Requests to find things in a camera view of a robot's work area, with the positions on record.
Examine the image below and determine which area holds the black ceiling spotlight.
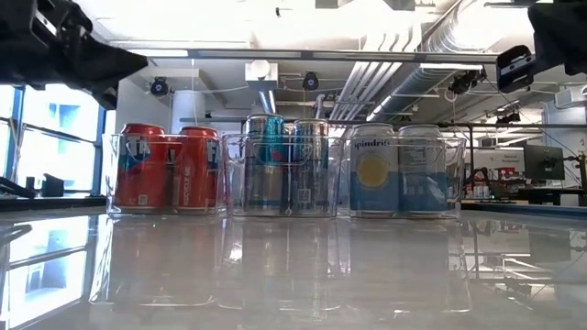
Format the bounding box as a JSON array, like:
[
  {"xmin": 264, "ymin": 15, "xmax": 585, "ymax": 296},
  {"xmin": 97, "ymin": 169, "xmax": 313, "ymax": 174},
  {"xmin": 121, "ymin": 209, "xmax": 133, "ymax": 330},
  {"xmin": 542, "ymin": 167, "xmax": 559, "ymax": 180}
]
[{"xmin": 445, "ymin": 68, "xmax": 488, "ymax": 97}]

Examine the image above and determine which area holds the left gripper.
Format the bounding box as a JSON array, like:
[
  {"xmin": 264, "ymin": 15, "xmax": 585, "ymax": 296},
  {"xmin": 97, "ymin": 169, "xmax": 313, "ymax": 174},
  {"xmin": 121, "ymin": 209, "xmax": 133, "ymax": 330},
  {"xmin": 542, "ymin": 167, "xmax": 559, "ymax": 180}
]
[{"xmin": 0, "ymin": 0, "xmax": 149, "ymax": 111}]

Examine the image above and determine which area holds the white ceiling light strip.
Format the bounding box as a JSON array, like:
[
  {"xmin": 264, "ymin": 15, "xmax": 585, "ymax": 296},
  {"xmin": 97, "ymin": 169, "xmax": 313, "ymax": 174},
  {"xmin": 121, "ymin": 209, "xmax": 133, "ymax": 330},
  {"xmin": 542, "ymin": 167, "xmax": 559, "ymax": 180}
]
[{"xmin": 419, "ymin": 62, "xmax": 485, "ymax": 72}]

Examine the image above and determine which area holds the bright window pane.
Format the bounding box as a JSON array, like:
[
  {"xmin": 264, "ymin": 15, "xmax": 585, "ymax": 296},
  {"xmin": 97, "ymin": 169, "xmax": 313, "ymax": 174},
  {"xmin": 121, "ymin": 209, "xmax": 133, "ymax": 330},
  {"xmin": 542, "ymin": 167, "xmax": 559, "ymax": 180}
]
[
  {"xmin": 21, "ymin": 84, "xmax": 107, "ymax": 193},
  {"xmin": 0, "ymin": 84, "xmax": 22, "ymax": 184}
]

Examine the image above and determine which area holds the white blue Spindrift can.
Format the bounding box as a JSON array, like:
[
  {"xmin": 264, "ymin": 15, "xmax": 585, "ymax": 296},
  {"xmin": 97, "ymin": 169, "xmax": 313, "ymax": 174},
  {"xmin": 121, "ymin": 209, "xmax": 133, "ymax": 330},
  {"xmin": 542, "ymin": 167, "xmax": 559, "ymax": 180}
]
[
  {"xmin": 349, "ymin": 122, "xmax": 400, "ymax": 216},
  {"xmin": 397, "ymin": 123, "xmax": 449, "ymax": 216}
]

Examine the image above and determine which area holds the red Fanta soda can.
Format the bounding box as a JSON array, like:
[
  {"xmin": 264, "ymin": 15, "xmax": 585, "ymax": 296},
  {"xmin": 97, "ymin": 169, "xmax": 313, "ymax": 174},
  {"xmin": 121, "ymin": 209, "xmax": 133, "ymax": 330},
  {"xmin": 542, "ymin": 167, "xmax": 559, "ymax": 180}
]
[
  {"xmin": 114, "ymin": 122, "xmax": 174, "ymax": 210},
  {"xmin": 173, "ymin": 126, "xmax": 222, "ymax": 211}
]

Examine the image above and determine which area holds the black computer monitor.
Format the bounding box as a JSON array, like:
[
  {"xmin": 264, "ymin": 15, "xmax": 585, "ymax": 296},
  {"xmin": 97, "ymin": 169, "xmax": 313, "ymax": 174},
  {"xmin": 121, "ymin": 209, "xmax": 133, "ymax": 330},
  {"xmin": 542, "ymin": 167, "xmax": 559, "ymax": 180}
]
[{"xmin": 524, "ymin": 144, "xmax": 566, "ymax": 182}]

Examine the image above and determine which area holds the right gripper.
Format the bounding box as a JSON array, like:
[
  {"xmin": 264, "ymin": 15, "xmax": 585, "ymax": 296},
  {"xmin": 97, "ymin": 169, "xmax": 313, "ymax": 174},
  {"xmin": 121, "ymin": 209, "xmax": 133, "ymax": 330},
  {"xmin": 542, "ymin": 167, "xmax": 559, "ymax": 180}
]
[{"xmin": 496, "ymin": 0, "xmax": 587, "ymax": 94}]

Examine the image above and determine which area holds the black round ceiling camera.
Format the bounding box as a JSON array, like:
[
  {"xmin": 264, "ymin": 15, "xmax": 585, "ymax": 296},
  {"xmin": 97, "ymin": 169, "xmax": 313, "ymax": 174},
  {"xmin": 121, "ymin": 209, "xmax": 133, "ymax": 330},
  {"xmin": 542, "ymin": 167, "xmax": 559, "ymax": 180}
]
[
  {"xmin": 301, "ymin": 71, "xmax": 320, "ymax": 92},
  {"xmin": 150, "ymin": 76, "xmax": 170, "ymax": 97}
]

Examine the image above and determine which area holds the slim silver blue energy can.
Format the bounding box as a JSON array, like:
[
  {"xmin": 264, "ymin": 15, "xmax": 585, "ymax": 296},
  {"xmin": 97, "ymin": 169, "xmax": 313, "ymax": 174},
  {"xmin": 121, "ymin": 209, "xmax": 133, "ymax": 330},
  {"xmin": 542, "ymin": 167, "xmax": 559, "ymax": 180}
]
[
  {"xmin": 289, "ymin": 117, "xmax": 331, "ymax": 215},
  {"xmin": 244, "ymin": 113, "xmax": 289, "ymax": 215}
]

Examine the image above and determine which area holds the clear plastic bin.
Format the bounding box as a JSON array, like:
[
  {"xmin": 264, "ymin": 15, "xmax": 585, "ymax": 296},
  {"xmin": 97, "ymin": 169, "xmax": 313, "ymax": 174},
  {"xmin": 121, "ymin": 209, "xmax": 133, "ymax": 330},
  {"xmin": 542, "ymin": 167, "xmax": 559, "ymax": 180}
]
[
  {"xmin": 105, "ymin": 132, "xmax": 226, "ymax": 216},
  {"xmin": 341, "ymin": 135, "xmax": 468, "ymax": 220},
  {"xmin": 222, "ymin": 132, "xmax": 344, "ymax": 218}
]

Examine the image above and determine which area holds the grey overhead frame bar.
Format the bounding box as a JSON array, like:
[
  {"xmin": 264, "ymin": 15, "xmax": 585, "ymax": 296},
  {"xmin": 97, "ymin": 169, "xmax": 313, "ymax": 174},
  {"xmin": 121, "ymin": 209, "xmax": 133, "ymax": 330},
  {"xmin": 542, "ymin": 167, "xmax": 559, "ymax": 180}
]
[{"xmin": 109, "ymin": 45, "xmax": 501, "ymax": 64}]

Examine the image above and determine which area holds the silver spiral ventilation duct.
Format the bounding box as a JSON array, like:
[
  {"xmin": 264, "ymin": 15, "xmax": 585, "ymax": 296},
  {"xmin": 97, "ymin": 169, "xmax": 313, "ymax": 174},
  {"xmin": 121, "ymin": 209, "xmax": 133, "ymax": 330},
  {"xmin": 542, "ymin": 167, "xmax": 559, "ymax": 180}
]
[{"xmin": 366, "ymin": 0, "xmax": 505, "ymax": 123}]

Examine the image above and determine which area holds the white ceiling pipe rack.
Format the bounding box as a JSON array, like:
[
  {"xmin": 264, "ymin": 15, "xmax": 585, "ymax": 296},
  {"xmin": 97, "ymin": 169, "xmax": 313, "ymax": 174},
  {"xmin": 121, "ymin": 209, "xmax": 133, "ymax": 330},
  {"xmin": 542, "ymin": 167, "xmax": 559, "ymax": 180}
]
[{"xmin": 327, "ymin": 27, "xmax": 416, "ymax": 121}]

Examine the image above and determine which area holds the white ceiling unit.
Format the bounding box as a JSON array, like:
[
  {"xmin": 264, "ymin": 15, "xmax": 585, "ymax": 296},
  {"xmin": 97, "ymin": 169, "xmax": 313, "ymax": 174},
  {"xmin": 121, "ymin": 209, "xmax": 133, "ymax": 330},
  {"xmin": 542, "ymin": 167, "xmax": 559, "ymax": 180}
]
[{"xmin": 554, "ymin": 84, "xmax": 587, "ymax": 110}]

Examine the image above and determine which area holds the white overhead camera housing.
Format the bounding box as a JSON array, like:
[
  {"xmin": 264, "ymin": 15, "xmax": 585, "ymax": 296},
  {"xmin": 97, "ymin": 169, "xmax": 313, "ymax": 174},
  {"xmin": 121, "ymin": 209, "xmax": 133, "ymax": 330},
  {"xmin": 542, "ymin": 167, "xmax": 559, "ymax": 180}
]
[{"xmin": 244, "ymin": 59, "xmax": 280, "ymax": 93}]

